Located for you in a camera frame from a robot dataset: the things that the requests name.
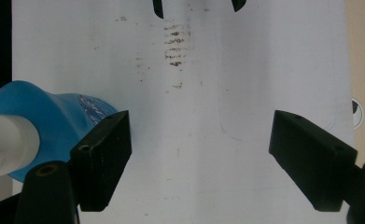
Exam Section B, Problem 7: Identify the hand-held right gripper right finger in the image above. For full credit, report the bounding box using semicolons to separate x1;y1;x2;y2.
268;109;358;213

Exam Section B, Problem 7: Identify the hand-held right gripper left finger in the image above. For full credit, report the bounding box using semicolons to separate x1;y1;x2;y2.
69;109;133;213

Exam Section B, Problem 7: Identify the round white grommet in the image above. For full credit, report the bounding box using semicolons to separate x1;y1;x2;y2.
351;97;365;131

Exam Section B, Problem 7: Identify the blue bottle with white cap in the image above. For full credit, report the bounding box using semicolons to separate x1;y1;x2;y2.
0;79;120;183

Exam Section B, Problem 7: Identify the white table mat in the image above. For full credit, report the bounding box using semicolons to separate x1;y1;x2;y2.
11;0;356;224

